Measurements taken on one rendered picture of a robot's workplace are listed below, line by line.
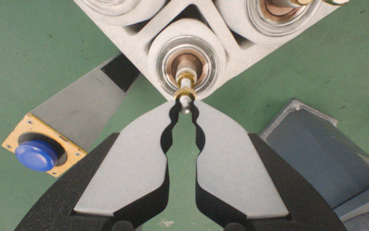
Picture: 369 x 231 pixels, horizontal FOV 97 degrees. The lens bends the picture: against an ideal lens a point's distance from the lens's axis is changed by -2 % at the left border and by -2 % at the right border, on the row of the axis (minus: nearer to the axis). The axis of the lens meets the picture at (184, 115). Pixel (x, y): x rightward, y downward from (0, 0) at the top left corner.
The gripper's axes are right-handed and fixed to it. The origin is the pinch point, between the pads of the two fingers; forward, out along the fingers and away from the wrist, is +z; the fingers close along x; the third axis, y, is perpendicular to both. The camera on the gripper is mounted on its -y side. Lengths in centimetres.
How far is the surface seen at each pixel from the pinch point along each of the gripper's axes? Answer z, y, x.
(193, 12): 27.5, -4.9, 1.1
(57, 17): 34.5, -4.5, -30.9
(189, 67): 7.0, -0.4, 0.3
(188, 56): 9.5, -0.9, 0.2
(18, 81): 34, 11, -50
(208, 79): 9.2, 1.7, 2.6
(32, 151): 1.5, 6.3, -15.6
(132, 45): 16.5, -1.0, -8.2
